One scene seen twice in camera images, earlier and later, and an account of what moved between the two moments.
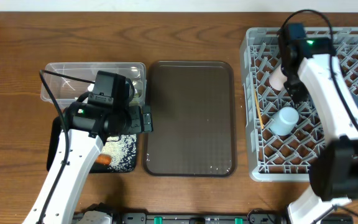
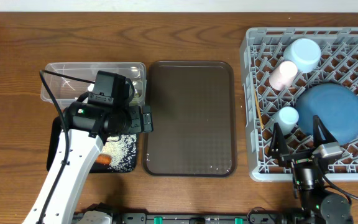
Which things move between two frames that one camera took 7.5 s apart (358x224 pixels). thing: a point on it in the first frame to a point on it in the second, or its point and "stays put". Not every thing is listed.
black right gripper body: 293,85 to 303,158
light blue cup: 283,121 stays put
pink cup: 278,78 stays put
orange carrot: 104,159 stays put
